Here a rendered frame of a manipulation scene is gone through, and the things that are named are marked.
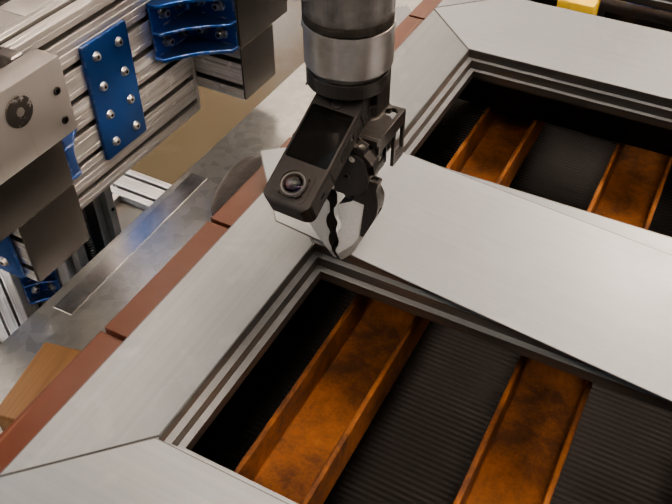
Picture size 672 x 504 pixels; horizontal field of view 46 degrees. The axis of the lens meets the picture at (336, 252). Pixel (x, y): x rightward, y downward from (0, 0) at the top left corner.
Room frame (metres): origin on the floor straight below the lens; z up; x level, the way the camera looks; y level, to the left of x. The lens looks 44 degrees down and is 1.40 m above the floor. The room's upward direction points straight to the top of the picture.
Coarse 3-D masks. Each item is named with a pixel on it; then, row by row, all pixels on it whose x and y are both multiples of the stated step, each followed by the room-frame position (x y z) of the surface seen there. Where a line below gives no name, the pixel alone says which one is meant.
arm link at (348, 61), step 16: (304, 32) 0.58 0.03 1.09; (384, 32) 0.57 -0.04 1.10; (304, 48) 0.58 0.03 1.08; (320, 48) 0.56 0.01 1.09; (336, 48) 0.56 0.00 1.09; (352, 48) 0.55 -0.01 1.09; (368, 48) 0.56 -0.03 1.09; (384, 48) 0.57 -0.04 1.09; (320, 64) 0.56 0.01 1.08; (336, 64) 0.56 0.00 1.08; (352, 64) 0.55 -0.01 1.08; (368, 64) 0.56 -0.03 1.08; (384, 64) 0.57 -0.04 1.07; (336, 80) 0.56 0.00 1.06; (352, 80) 0.55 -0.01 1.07; (368, 80) 0.56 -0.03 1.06
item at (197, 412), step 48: (624, 0) 1.20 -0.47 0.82; (432, 96) 0.87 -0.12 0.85; (576, 96) 0.91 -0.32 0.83; (624, 96) 0.89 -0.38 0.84; (288, 288) 0.54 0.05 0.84; (384, 288) 0.55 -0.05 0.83; (240, 336) 0.47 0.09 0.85; (480, 336) 0.50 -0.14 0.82; (240, 384) 0.44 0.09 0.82; (624, 384) 0.43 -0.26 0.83; (192, 432) 0.38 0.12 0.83
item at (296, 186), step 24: (312, 120) 0.56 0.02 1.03; (336, 120) 0.55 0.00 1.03; (360, 120) 0.56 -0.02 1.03; (288, 144) 0.54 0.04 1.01; (312, 144) 0.54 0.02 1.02; (336, 144) 0.53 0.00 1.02; (288, 168) 0.52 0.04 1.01; (312, 168) 0.52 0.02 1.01; (336, 168) 0.52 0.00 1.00; (264, 192) 0.50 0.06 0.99; (288, 192) 0.50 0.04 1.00; (312, 192) 0.50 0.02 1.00; (312, 216) 0.49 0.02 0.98
